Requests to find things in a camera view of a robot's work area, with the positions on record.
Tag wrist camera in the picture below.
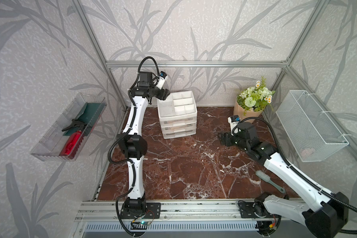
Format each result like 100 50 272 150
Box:
228 115 240 135
156 71 167 89

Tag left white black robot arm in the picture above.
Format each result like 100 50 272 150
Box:
107 56 171 213

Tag white plastic drawer organizer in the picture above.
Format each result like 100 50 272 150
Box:
157 91 197 139

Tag clear plastic wall tray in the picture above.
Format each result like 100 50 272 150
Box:
30 93 107 162

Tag black clamp tool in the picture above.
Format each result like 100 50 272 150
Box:
62 119 87 132

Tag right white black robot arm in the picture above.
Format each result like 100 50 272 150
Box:
218 115 357 238

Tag white green artificial flowers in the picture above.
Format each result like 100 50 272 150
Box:
236 76 276 112

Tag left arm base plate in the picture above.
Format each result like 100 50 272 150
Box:
120 202 161 219

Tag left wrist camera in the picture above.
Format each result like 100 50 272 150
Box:
156 71 167 89

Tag aluminium front rail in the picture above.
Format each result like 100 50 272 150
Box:
73 200 326 222

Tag pink object in basket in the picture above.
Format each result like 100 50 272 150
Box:
300 148 315 158

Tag beige flower pot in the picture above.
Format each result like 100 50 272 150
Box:
234 101 262 121

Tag green cloth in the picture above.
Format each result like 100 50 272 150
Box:
63 103 105 136

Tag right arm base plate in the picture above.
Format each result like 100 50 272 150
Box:
237 200 281 219

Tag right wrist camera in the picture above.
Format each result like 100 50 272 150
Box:
228 115 240 135

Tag red brush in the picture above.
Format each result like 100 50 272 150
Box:
59 131 83 160

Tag white wire mesh basket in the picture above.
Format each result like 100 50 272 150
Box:
276 90 349 162

